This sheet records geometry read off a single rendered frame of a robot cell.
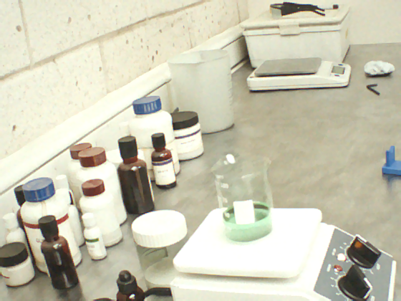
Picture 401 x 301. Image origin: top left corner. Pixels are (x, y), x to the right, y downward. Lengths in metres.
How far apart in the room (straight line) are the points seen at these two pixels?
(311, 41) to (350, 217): 0.95
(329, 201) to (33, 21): 0.55
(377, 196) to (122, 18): 0.67
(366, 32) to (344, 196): 1.22
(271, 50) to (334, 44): 0.19
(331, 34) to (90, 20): 0.77
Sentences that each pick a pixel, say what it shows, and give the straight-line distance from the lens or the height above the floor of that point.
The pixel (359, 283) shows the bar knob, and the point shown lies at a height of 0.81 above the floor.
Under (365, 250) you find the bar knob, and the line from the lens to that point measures 0.56.
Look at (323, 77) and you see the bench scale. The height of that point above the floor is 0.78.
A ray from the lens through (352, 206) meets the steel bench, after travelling 0.78.
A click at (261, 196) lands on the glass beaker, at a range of 0.51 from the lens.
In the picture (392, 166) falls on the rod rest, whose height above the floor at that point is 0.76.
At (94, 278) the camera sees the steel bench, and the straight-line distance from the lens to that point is 0.70.
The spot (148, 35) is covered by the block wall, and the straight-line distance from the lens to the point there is 1.30.
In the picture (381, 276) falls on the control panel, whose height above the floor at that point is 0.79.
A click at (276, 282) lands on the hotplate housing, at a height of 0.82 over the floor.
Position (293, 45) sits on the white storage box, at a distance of 1.65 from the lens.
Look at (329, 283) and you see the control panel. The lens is 0.51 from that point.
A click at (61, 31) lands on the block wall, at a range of 1.01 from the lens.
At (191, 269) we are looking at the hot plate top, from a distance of 0.51.
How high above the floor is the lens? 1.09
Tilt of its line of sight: 19 degrees down
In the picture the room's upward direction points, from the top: 9 degrees counter-clockwise
